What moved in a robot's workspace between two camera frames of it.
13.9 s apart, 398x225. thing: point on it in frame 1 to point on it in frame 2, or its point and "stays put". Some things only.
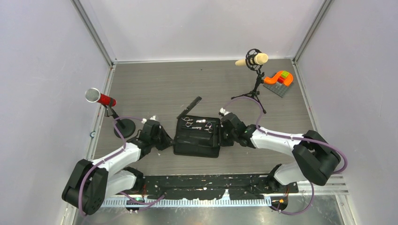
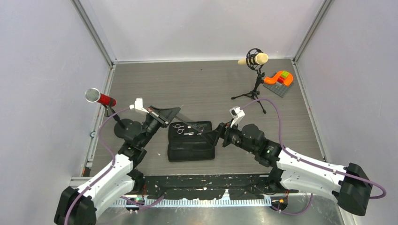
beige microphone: [259, 58] stays put
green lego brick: [285, 74] stays put
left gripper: [167, 141] to [162, 116]
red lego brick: [280, 79] stays put
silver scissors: [188, 123] to [178, 126]
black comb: [189, 108] to [189, 121]
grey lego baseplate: [278, 89] stays put
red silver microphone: [93, 95] stays put
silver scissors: [208, 127] to [201, 131]
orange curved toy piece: [287, 81] stays put
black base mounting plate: [243, 186] stays put
